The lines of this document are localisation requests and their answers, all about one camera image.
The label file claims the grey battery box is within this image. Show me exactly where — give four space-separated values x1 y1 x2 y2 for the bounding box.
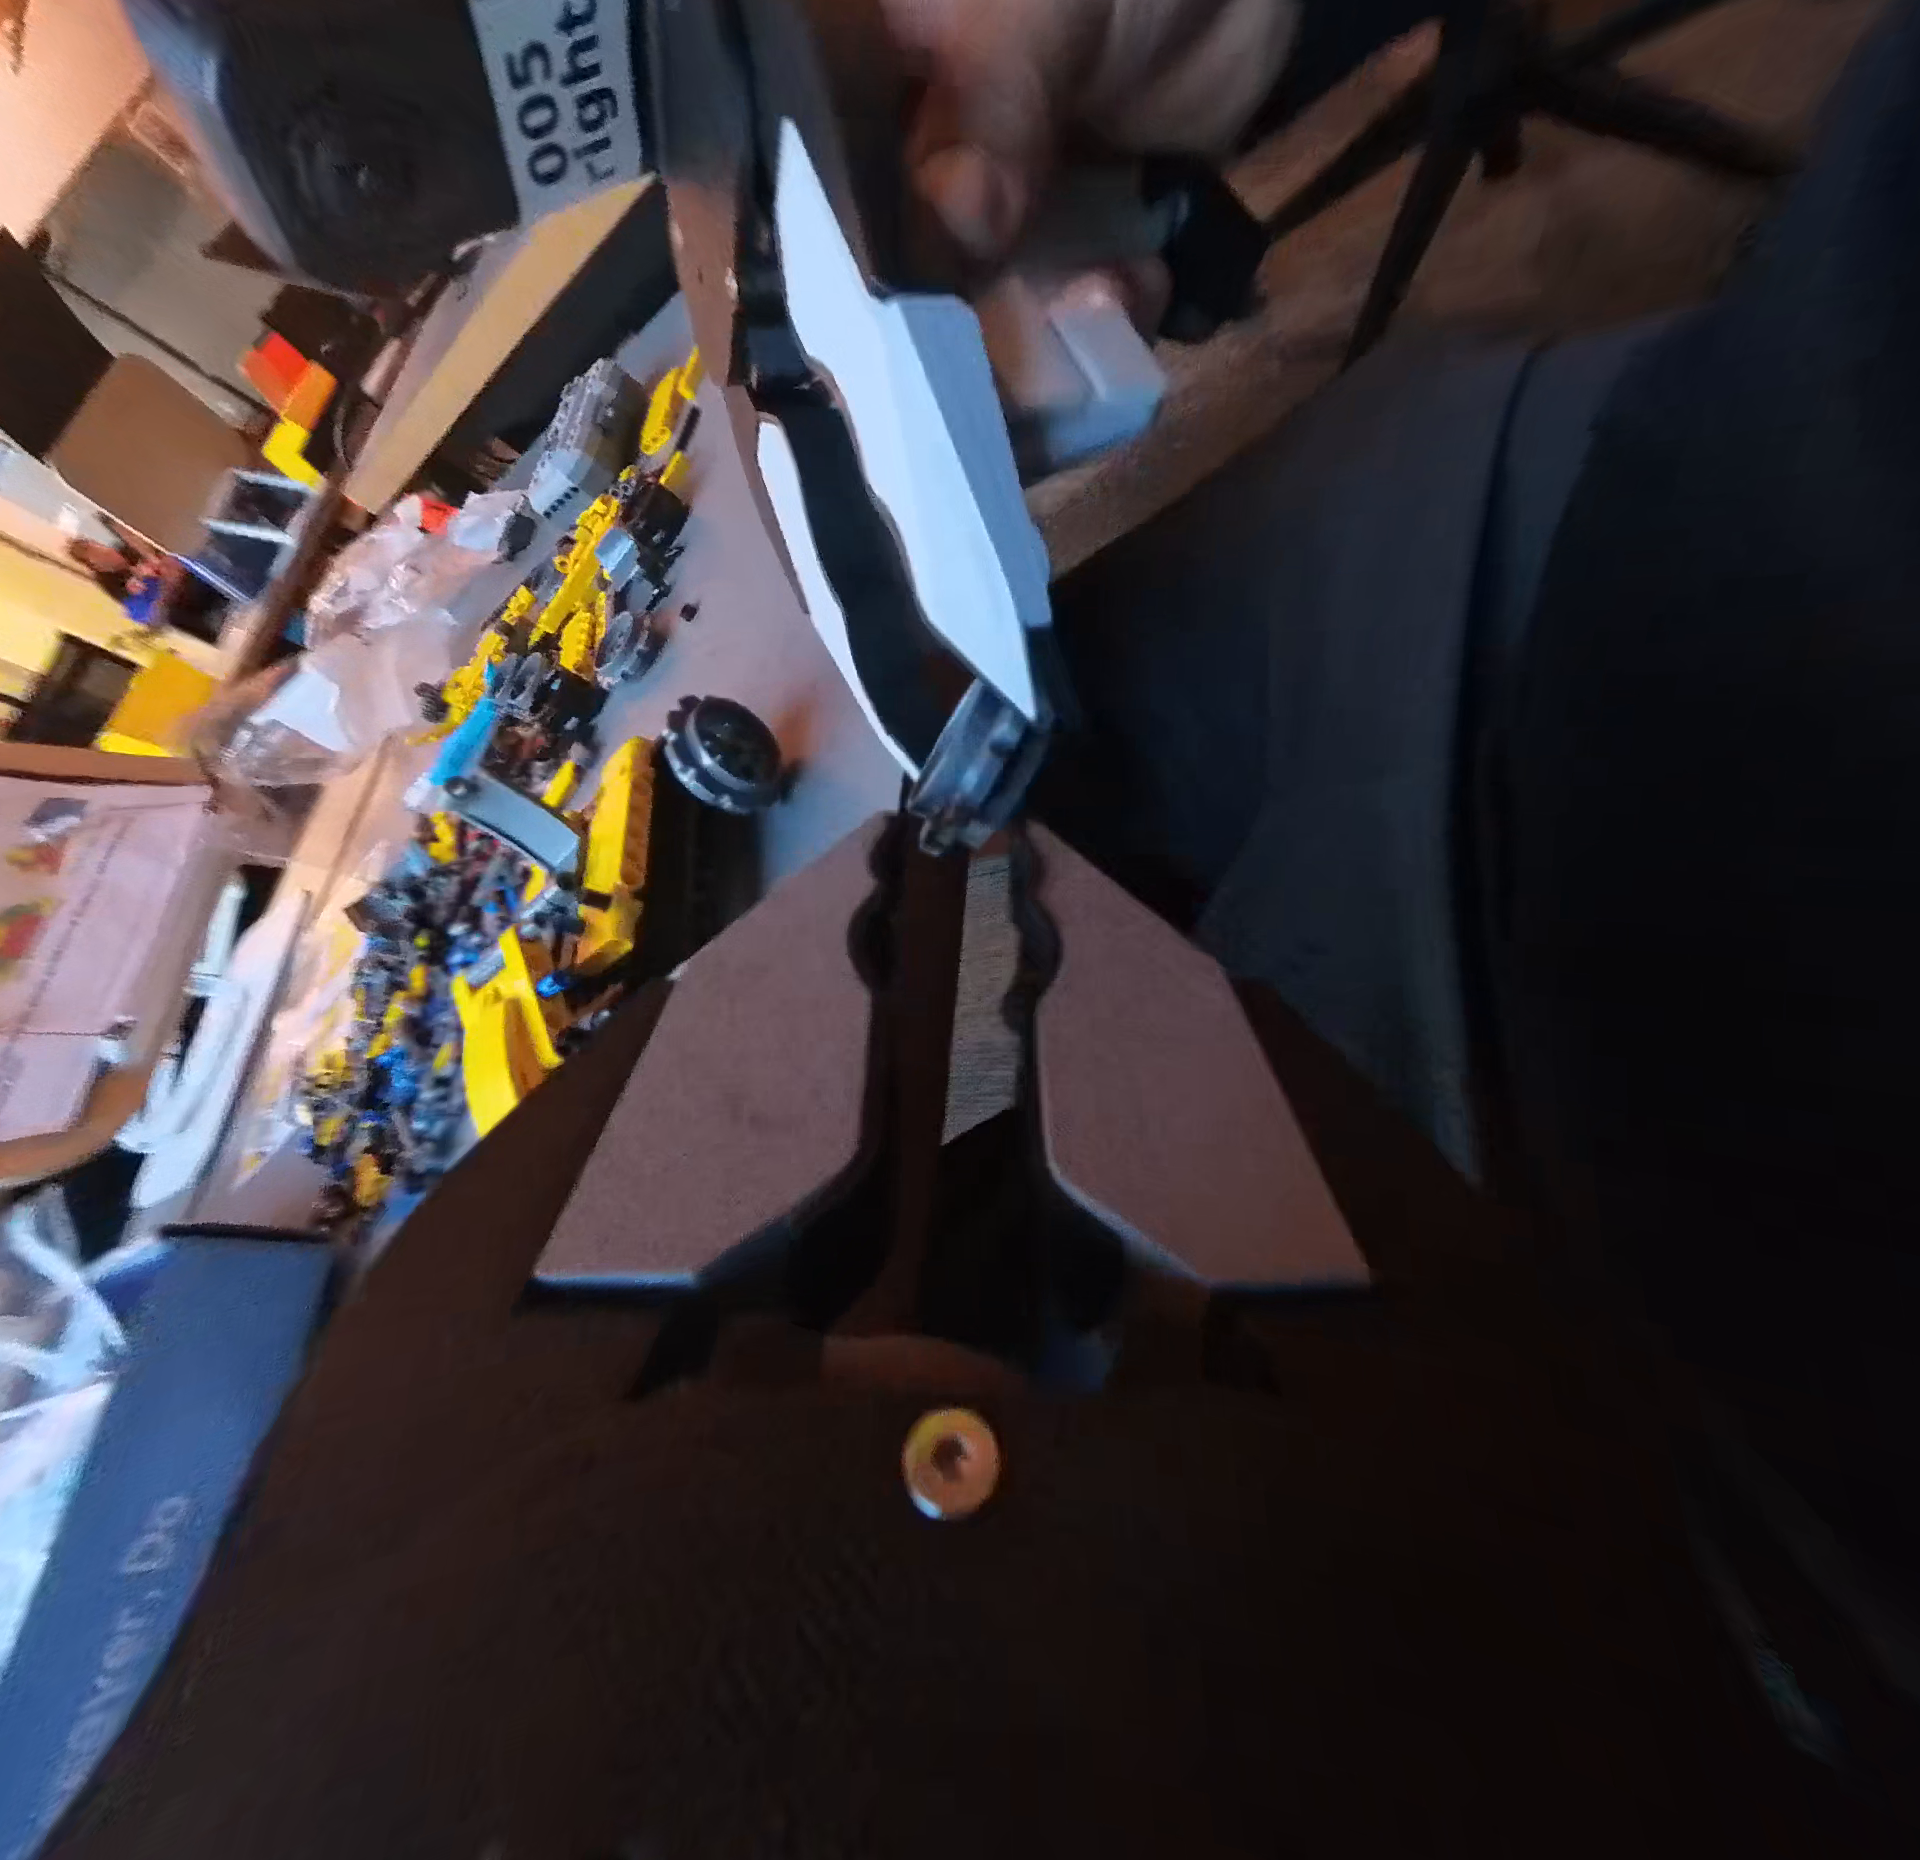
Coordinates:
524 359 639 520

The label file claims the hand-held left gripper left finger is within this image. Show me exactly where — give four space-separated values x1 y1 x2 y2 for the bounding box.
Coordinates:
531 812 917 1291

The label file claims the black swivel chair base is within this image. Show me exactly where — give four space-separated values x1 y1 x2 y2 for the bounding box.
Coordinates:
1274 0 1877 361

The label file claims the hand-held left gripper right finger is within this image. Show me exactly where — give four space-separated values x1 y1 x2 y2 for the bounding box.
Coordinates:
1007 821 1373 1291

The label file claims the pile of yellow beams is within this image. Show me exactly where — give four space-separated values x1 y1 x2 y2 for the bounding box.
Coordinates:
419 344 707 722

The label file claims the wooden table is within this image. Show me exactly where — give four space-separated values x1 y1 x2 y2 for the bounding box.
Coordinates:
344 172 678 512

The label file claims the grey desk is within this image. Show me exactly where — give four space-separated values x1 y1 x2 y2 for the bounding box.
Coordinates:
163 300 962 1247

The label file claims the yellow toy vehicle model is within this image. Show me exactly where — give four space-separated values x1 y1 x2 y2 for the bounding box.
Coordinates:
403 734 759 1141

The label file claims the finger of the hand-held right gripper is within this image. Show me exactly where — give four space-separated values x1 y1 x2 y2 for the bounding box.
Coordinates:
751 412 929 781
767 116 1060 730

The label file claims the blue cardboard kit box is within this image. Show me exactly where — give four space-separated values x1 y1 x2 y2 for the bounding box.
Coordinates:
0 1229 347 1860

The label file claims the person's dark clothing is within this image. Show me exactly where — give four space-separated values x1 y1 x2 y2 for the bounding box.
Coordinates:
1033 283 1920 1860

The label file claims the blue brick separator tool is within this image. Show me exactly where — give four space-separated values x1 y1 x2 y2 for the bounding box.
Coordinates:
412 695 504 798

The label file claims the person's right hand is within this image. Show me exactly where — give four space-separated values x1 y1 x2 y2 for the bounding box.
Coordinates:
836 0 1308 263

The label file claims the white monitor stand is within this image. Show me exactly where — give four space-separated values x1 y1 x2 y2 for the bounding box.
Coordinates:
125 884 302 1217

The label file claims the clear plastic bag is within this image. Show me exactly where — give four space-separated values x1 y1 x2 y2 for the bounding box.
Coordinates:
193 485 498 827

